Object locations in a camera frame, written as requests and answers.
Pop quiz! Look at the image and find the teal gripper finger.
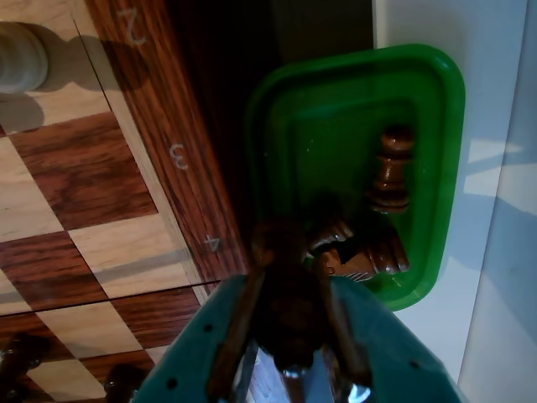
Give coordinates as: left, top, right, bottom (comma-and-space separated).
138, 267, 269, 403
316, 271, 469, 403

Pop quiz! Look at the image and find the cream pawn chess piece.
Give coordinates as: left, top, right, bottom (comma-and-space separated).
0, 20, 50, 94

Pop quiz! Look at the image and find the green plastic tray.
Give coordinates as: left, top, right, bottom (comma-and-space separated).
242, 43, 467, 312

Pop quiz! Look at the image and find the wooden chessboard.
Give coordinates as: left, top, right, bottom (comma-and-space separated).
0, 0, 274, 403

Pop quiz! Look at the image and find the dark brown pawn chess piece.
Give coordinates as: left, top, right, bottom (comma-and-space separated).
363, 124, 417, 216
0, 333, 50, 403
103, 364, 146, 403

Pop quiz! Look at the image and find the dark brown knight chess piece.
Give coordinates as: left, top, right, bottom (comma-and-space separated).
305, 217, 411, 281

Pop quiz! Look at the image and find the dark brown queen chess piece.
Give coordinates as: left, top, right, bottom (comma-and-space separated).
250, 217, 332, 377

